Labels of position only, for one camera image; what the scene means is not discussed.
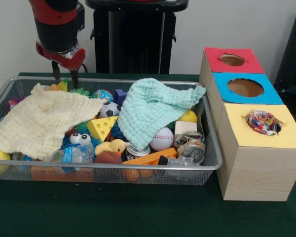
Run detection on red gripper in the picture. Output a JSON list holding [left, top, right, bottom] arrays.
[[36, 39, 86, 89]]

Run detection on small green yellow toy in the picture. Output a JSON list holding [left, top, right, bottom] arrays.
[[57, 78, 70, 91]]

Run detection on mint green waffle cloth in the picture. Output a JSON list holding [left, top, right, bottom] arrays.
[[117, 78, 208, 151]]

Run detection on white multicolour polka dot cloth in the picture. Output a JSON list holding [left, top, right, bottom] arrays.
[[245, 109, 284, 136]]

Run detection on wooden box with three holes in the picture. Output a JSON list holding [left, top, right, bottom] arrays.
[[198, 46, 296, 202]]

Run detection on cream waffle cloth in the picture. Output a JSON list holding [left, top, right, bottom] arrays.
[[0, 82, 107, 158]]

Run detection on black and white soccer ball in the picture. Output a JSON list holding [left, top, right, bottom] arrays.
[[99, 102, 121, 119]]

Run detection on yellow cheese wedge toy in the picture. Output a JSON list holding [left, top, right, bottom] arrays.
[[86, 115, 119, 142]]

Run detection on yellow plush duck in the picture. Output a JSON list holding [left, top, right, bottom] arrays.
[[94, 138, 127, 157]]

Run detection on white baseball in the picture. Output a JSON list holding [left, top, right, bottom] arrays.
[[149, 127, 175, 152]]

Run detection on orange plastic building block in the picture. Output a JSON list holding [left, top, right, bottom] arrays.
[[122, 147, 178, 165]]

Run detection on crushed drink can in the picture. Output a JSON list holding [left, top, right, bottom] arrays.
[[174, 130, 206, 165]]

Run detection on black cable behind table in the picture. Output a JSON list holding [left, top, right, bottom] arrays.
[[80, 63, 97, 74]]

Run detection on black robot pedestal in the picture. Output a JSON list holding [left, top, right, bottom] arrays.
[[85, 0, 189, 75]]

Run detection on silver wire mesh bin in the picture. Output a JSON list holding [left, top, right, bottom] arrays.
[[0, 76, 224, 186]]

